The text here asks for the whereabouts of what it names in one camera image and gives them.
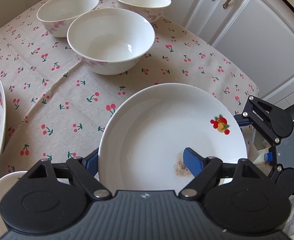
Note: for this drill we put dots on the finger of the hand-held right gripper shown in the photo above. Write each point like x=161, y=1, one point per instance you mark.
x=270, y=156
x=243, y=121

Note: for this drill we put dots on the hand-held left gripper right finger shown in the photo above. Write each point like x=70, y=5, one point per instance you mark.
x=193, y=161

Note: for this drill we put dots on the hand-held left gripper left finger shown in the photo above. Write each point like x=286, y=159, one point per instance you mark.
x=92, y=163

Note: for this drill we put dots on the white plate fruit print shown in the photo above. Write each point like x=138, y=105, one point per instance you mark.
x=162, y=130

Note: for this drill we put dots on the white bowl pink floral print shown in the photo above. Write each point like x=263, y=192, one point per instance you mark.
x=142, y=0
x=64, y=10
x=109, y=37

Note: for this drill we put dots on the cherry print tablecloth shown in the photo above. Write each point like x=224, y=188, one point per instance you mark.
x=62, y=92

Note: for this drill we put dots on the white cabinet door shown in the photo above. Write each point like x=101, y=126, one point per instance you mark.
x=199, y=10
x=262, y=42

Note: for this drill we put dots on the plain white plate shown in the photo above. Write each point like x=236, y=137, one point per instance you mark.
x=0, y=188

